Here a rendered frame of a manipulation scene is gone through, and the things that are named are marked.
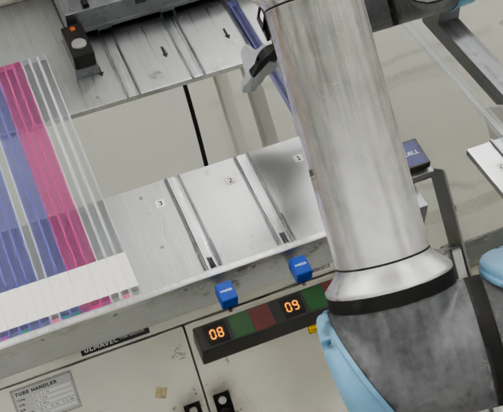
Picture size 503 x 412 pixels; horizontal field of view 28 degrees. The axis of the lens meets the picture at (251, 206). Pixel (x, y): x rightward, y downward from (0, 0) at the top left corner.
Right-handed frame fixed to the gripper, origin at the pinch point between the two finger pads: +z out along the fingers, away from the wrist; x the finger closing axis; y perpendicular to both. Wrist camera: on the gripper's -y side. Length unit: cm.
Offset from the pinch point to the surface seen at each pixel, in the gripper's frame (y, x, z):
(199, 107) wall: 83, -21, 160
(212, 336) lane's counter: -34.1, 25.9, -2.5
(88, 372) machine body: -24, 42, 32
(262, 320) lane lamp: -34.5, 18.8, -2.7
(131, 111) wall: 88, 0, 158
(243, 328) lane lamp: -34.6, 21.6, -2.7
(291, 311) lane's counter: -34.6, 14.6, -2.7
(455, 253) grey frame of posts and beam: -33.3, -12.9, 2.9
